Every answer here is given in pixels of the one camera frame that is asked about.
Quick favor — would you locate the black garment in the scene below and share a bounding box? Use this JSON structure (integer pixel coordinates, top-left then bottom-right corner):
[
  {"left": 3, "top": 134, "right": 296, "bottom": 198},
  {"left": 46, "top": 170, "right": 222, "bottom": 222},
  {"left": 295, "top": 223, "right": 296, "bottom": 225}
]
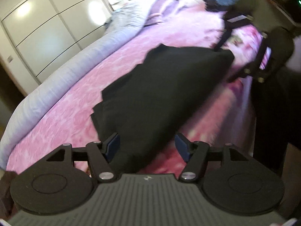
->
[{"left": 91, "top": 44, "right": 234, "bottom": 173}]

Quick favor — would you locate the pink floral bed sheet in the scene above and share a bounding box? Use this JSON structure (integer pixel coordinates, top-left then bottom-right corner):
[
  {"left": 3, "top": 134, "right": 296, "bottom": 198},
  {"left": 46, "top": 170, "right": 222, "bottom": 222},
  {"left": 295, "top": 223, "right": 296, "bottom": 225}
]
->
[{"left": 6, "top": 4, "right": 262, "bottom": 175}]

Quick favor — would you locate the lilac crumpled cloth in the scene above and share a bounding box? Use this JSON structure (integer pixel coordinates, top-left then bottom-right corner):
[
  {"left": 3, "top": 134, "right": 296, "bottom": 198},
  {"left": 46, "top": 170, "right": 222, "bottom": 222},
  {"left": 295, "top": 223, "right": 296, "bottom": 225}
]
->
[{"left": 144, "top": 0, "right": 187, "bottom": 27}]

